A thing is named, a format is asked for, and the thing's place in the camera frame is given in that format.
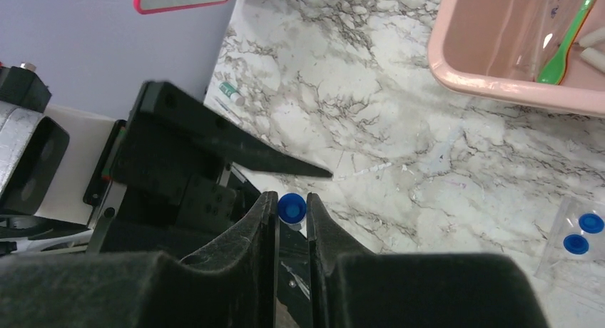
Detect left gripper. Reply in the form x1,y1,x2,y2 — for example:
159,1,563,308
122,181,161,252
83,81,333,253

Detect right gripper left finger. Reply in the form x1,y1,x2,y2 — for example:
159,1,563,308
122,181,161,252
1,192,279,327

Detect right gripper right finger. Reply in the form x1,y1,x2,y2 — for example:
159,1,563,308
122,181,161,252
307,193,548,327

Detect small green labelled tube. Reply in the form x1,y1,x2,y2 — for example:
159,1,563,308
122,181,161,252
219,81,245,106

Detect two blue capped vials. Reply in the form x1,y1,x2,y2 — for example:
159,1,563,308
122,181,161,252
534,197,604,312

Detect pink plastic bin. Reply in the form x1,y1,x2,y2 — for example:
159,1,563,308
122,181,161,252
428,0,604,117

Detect white tubing pieces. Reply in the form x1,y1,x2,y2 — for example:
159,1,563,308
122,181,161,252
577,27,604,73

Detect green red yellow stirring rods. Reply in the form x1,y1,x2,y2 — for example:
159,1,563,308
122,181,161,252
534,0,597,85

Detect bundle of clear pipettes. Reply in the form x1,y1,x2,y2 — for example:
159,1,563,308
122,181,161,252
515,0,594,85

